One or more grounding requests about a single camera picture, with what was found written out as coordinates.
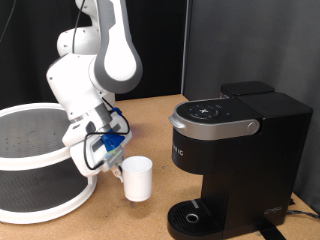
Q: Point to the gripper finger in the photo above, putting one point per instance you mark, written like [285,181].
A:
[116,170]

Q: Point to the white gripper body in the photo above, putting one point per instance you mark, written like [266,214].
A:
[80,160]

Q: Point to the black Keurig coffee machine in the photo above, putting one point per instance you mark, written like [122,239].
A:
[253,160]

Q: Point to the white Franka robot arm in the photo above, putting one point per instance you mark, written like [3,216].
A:
[116,60]

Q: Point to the white two-tier turntable shelf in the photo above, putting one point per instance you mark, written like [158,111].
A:
[33,196]

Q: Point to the black tape strip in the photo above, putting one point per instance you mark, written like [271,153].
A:
[270,232]

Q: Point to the large blue camera clip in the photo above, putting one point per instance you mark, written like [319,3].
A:
[111,140]

